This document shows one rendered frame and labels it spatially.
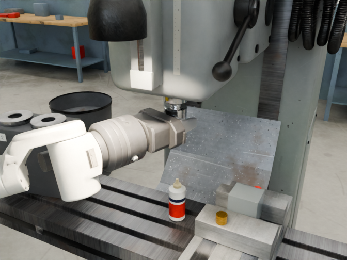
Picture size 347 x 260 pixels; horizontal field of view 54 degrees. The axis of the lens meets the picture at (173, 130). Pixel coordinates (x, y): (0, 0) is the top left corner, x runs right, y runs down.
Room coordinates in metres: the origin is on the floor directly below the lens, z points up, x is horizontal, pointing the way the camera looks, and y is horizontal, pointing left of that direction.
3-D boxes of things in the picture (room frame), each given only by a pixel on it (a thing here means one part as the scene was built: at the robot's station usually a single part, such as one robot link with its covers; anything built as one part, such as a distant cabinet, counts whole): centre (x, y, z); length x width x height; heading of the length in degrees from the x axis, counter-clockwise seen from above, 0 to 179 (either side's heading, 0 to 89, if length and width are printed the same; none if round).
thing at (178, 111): (0.65, 0.00, 1.26); 0.05 x 0.05 x 0.01
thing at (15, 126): (0.84, 0.37, 1.07); 0.22 x 0.12 x 0.20; 75
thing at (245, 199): (0.58, -0.15, 1.08); 0.06 x 0.05 x 0.06; 62
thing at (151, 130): (0.58, 0.06, 1.23); 0.13 x 0.12 x 0.10; 43
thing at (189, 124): (0.62, -0.03, 1.23); 0.06 x 0.02 x 0.03; 133
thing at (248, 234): (0.53, -0.12, 1.06); 0.15 x 0.06 x 0.04; 62
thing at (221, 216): (0.53, -0.09, 1.08); 0.02 x 0.02 x 0.02
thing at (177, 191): (0.68, -0.01, 1.02); 0.04 x 0.04 x 0.11
